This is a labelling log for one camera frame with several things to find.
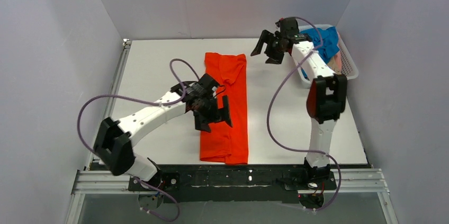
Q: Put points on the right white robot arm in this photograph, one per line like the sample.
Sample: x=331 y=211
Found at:
x=326 y=99

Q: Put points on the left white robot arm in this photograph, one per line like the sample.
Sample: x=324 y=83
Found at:
x=116 y=139

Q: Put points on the pink t shirt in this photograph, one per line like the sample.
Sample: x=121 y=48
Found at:
x=335 y=63

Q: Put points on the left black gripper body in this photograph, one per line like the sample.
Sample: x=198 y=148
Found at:
x=213 y=114

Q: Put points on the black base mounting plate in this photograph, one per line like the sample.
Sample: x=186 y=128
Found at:
x=225 y=183

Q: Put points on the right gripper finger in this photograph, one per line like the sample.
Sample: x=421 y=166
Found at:
x=274 y=55
x=267 y=38

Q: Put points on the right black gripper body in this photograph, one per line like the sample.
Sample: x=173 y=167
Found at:
x=273 y=46

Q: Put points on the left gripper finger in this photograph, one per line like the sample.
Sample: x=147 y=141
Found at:
x=202 y=121
x=224 y=111

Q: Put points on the aluminium frame rail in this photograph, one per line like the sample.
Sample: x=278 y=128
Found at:
x=142 y=71

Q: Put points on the white plastic basket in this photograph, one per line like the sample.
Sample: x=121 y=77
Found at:
x=348 y=69

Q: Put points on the blue t shirt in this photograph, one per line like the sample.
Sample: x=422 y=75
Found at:
x=330 y=39

